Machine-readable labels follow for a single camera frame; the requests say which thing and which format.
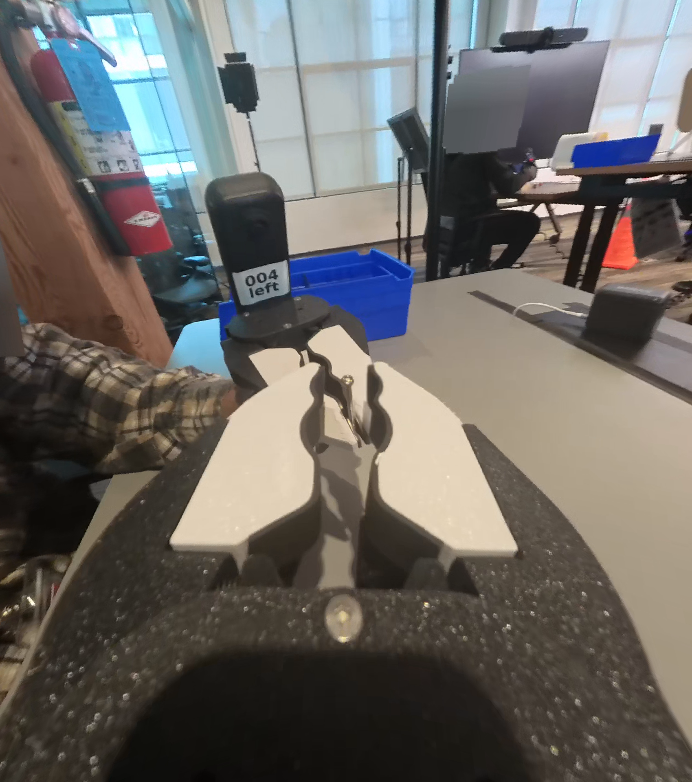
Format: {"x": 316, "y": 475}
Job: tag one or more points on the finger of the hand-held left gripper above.
{"x": 346, "y": 345}
{"x": 278, "y": 363}

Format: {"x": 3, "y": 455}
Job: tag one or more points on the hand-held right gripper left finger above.
{"x": 248, "y": 489}

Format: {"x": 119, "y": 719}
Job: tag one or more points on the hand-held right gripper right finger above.
{"x": 443, "y": 476}

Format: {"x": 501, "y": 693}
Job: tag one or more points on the blue plastic bin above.
{"x": 333, "y": 293}

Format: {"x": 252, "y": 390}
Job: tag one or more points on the silver bolt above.
{"x": 355, "y": 415}

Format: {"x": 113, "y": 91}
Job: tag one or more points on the person's left forearm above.
{"x": 107, "y": 397}

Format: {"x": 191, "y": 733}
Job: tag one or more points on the black office chair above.
{"x": 193, "y": 262}

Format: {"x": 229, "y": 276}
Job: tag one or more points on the red fire extinguisher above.
{"x": 132, "y": 201}

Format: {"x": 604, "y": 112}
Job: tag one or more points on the black light panel on stand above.
{"x": 239, "y": 82}

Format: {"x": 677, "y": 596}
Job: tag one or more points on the black panel on tripod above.
{"x": 410, "y": 137}

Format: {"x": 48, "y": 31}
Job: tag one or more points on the blue paper tag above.
{"x": 92, "y": 85}

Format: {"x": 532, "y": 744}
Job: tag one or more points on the black pole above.
{"x": 441, "y": 122}

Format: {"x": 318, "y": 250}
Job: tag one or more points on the black power adapter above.
{"x": 627, "y": 311}

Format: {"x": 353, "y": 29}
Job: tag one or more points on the white box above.
{"x": 566, "y": 153}

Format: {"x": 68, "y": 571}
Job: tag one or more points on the orange traffic cone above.
{"x": 622, "y": 244}

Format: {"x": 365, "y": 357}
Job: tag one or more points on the wooden office desk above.
{"x": 627, "y": 168}

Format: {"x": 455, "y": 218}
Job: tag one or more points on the flat blue box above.
{"x": 617, "y": 151}

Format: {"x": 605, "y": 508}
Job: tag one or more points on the large black monitor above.
{"x": 572, "y": 98}

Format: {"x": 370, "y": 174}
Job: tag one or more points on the black webcam bar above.
{"x": 544, "y": 36}

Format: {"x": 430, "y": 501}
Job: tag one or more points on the wooden post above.
{"x": 58, "y": 275}

